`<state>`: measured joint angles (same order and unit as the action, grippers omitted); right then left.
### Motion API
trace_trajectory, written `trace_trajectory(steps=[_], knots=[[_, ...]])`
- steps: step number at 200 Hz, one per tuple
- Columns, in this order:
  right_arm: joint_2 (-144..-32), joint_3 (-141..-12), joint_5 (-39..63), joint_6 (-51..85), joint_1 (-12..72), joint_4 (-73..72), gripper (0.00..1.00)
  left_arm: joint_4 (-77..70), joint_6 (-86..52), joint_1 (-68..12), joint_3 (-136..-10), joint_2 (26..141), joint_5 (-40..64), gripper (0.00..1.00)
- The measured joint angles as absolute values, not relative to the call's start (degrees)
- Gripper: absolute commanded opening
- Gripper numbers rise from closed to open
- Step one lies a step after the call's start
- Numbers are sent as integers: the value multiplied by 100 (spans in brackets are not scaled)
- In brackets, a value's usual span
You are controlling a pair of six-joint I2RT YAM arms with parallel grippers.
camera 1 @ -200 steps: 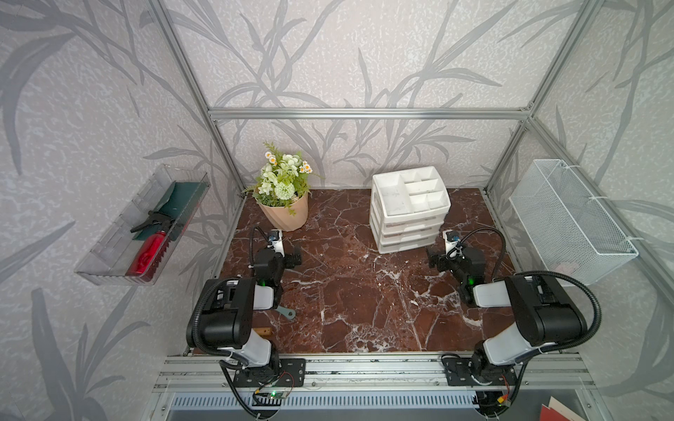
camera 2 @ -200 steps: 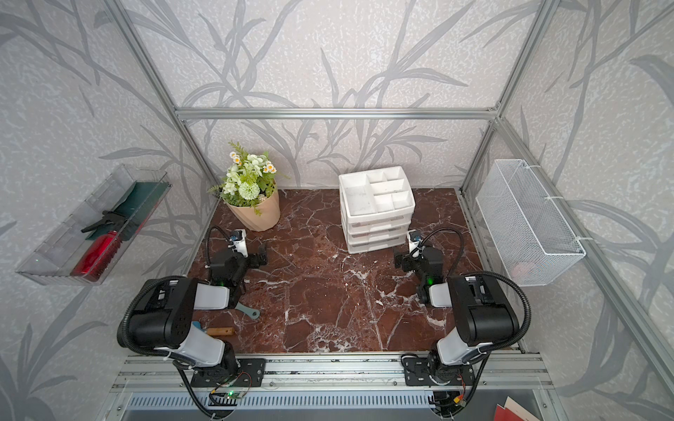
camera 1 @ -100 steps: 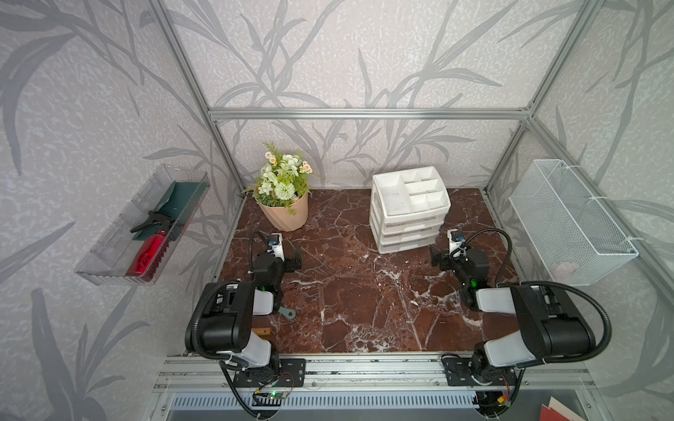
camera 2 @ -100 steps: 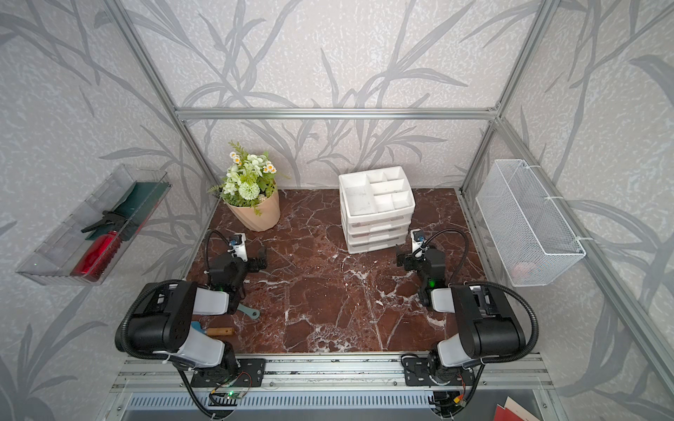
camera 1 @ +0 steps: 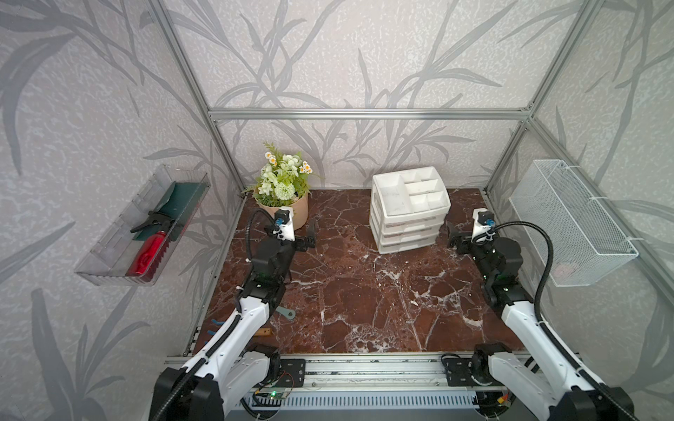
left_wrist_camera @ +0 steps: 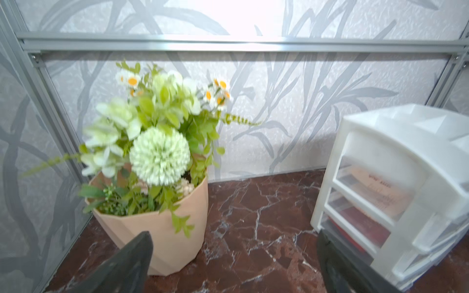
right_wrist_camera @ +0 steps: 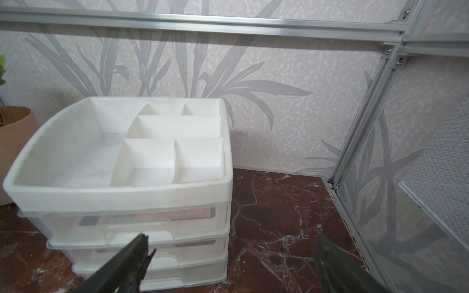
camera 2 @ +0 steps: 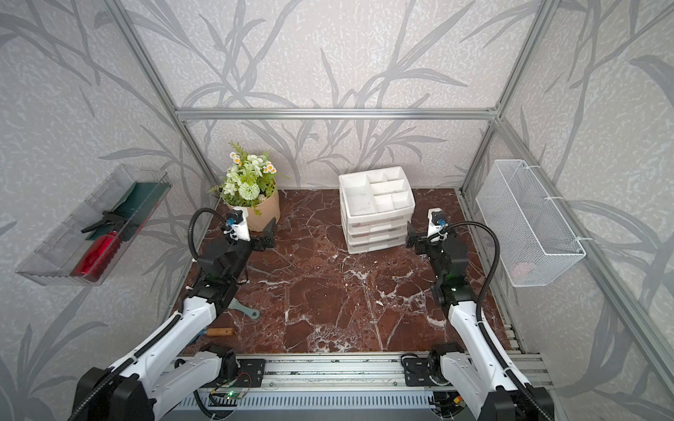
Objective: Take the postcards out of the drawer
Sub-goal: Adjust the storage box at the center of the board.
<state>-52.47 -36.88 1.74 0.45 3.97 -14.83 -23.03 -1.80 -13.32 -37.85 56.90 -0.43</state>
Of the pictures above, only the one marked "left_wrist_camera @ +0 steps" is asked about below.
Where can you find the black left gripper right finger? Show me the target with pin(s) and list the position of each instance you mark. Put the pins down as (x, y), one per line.
(344, 272)

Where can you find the clear top drawer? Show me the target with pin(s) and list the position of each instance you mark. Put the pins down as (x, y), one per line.
(366, 207)

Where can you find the green white artificial flowers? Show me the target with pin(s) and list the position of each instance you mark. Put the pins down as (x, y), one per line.
(150, 150)

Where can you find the white plastic drawer organizer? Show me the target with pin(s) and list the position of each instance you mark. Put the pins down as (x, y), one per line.
(423, 149)

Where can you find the beige postcard red characters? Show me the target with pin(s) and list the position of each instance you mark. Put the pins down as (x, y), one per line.
(388, 198)

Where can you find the beige faceted flower pot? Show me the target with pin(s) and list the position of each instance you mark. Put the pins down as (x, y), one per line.
(165, 230)

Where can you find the aluminium frame rail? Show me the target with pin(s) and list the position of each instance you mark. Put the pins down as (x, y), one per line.
(58, 41)

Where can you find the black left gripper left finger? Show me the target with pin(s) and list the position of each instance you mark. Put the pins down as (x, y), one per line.
(125, 272)

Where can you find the red postcard in drawer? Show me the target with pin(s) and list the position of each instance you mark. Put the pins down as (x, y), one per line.
(360, 229)

